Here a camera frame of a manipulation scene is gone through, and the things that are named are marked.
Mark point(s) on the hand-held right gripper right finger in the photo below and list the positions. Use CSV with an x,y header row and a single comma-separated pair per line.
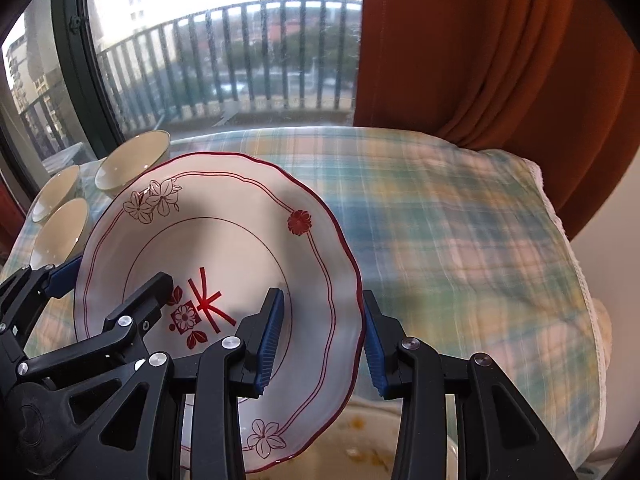
x,y
372,355

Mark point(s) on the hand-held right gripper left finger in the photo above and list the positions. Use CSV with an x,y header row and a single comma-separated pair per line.
x,y
270,340

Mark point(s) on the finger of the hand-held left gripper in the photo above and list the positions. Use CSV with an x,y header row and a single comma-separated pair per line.
x,y
140,300
62,275

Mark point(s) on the cream floral bowl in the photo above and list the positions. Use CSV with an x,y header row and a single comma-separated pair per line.
x,y
132,160
55,192
60,232

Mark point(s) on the red pattern scalloped plate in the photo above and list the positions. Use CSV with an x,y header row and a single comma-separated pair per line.
x,y
225,240

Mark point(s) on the large yellow flower plate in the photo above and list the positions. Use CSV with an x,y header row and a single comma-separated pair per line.
x,y
325,450

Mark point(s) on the orange curtain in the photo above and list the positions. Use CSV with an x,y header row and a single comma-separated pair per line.
x,y
7,210
475,60

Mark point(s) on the plaid tablecloth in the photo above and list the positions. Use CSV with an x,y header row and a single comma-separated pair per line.
x,y
450,260

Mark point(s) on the balcony railing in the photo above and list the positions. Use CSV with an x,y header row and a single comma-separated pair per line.
x,y
280,1

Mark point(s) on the black window frame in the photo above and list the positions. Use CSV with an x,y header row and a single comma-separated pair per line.
x,y
85,70

